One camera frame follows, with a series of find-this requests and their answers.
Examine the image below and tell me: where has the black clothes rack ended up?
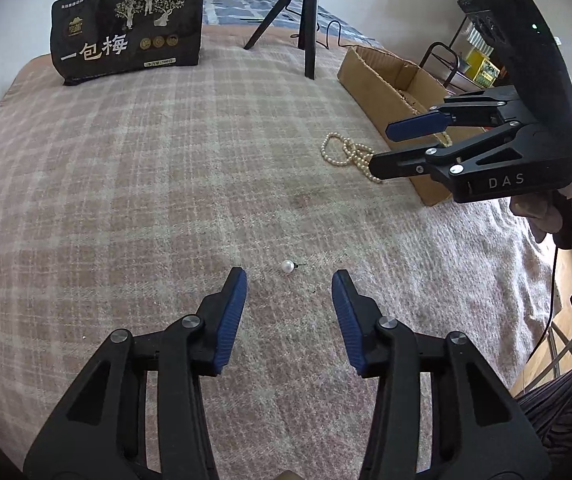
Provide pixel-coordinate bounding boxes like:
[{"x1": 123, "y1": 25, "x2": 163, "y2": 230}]
[{"x1": 420, "y1": 18, "x2": 479, "y2": 94}]

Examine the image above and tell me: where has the single white pearl earring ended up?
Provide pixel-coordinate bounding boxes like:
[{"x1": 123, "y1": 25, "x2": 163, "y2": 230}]
[{"x1": 280, "y1": 260, "x2": 306, "y2": 274}]

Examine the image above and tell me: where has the black power cable with switch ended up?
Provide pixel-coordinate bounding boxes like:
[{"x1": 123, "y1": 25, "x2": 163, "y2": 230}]
[{"x1": 285, "y1": 6, "x2": 368, "y2": 51}]

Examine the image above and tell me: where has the pink plaid blanket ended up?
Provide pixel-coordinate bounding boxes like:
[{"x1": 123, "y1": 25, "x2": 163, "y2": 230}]
[{"x1": 0, "y1": 27, "x2": 552, "y2": 479}]

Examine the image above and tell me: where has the black tripod stand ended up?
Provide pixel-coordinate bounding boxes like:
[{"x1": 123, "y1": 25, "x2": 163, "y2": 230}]
[{"x1": 244, "y1": 0, "x2": 318, "y2": 80}]

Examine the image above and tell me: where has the white pearl necklace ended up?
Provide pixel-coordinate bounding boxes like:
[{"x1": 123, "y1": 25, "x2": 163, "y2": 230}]
[{"x1": 320, "y1": 131, "x2": 385, "y2": 186}]

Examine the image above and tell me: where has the brown cardboard tray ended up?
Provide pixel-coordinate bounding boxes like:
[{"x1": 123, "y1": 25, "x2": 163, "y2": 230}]
[{"x1": 337, "y1": 46, "x2": 484, "y2": 206}]

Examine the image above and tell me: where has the black printed snack bag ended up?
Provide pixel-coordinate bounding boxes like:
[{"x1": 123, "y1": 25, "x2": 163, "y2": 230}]
[{"x1": 50, "y1": 0, "x2": 204, "y2": 86}]

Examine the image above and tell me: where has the yellow box on rack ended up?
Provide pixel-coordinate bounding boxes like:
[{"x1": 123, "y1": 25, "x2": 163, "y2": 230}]
[{"x1": 465, "y1": 48, "x2": 501, "y2": 88}]

